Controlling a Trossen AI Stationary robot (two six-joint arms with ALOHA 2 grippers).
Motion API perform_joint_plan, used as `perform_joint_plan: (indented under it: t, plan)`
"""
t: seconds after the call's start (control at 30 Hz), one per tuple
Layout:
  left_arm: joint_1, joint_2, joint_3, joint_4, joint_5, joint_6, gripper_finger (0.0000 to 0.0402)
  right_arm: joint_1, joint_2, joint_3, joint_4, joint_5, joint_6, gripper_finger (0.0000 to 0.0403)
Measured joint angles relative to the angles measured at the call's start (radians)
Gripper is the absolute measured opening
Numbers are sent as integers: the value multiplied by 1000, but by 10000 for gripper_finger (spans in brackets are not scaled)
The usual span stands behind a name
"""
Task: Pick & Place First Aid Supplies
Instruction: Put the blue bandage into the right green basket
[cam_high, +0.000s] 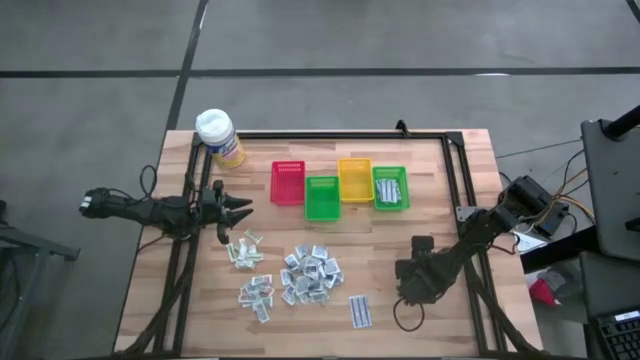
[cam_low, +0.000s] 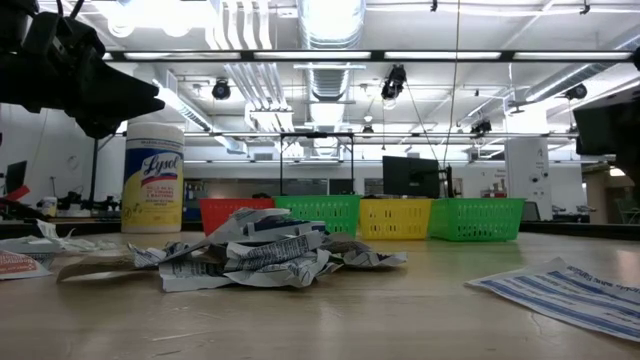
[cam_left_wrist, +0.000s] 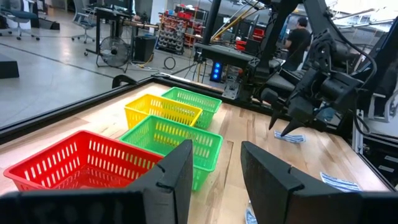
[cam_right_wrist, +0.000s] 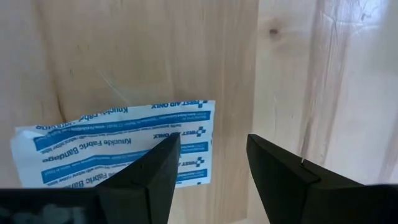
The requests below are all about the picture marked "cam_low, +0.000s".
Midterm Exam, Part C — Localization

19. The Lysol wipes canister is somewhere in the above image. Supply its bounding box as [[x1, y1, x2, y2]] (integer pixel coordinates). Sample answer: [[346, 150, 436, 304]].
[[121, 122, 186, 235]]

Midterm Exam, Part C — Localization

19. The blue striped bandage packet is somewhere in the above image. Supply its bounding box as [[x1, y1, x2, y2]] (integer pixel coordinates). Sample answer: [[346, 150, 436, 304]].
[[464, 257, 640, 344]]

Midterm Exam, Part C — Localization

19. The black computer monitor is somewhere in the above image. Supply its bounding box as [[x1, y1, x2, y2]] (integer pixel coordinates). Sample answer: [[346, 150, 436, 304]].
[[382, 155, 442, 199]]

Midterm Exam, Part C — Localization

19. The small black monitor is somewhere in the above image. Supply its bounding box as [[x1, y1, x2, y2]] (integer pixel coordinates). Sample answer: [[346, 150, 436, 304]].
[[4, 159, 29, 196]]

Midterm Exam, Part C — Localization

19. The black background frame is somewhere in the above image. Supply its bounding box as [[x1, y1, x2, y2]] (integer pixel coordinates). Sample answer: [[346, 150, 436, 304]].
[[278, 131, 356, 197]]

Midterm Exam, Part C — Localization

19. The black overhead camera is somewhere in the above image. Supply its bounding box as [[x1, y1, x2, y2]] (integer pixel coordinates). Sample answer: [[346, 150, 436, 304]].
[[380, 63, 408, 101]]

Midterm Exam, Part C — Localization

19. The black ceiling camera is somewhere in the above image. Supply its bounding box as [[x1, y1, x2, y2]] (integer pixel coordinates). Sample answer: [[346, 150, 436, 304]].
[[211, 77, 232, 101]]

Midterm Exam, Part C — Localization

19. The red flat object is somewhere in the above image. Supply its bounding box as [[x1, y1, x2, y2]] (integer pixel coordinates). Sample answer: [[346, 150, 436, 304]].
[[4, 184, 31, 202]]

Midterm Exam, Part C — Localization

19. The green plastic basket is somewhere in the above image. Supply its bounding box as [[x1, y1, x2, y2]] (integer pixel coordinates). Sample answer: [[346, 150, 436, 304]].
[[273, 194, 362, 237], [428, 197, 526, 243]]

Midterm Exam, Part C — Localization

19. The white column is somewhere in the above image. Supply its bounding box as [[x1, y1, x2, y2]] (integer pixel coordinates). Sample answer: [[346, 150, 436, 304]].
[[503, 137, 554, 221]]

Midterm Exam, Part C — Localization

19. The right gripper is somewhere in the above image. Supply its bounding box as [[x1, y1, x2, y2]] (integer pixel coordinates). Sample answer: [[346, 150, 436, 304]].
[[613, 153, 640, 187]]

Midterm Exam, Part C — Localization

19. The red plastic basket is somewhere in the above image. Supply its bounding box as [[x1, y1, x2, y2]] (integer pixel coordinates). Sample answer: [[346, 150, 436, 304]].
[[198, 197, 276, 237]]

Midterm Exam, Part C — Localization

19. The yellow plastic basket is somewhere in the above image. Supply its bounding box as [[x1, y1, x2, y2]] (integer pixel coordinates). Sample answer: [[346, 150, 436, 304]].
[[358, 198, 434, 241]]

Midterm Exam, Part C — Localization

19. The red white packet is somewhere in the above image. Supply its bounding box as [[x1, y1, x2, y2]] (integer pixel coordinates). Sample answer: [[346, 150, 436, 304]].
[[0, 249, 53, 281]]

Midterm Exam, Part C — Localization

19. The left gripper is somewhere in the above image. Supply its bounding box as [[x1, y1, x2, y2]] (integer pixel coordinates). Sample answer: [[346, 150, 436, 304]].
[[0, 12, 166, 140]]

